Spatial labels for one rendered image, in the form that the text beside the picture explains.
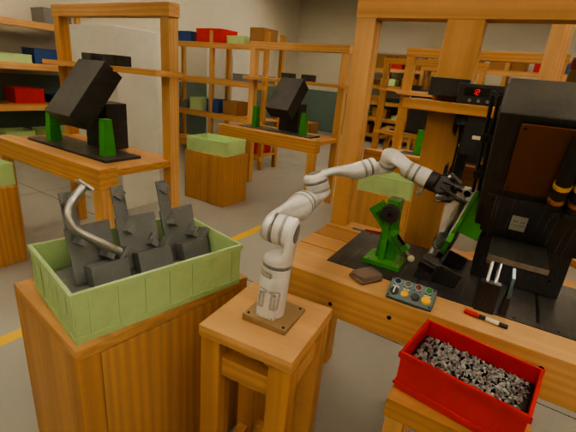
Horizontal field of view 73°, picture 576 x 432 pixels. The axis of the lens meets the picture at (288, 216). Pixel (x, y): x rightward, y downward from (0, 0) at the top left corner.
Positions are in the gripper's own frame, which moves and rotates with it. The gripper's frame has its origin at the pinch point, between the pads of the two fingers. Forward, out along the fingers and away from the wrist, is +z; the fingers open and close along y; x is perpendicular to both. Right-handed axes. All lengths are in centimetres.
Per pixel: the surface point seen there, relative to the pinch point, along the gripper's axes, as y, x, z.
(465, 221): -11.8, -5.4, 4.8
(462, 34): 54, -18, -31
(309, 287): -60, 7, -31
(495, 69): 523, 456, -70
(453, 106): 27.7, -9.5, -20.0
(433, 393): -69, -24, 19
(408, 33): 756, 666, -343
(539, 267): -22.3, -21.1, 27.7
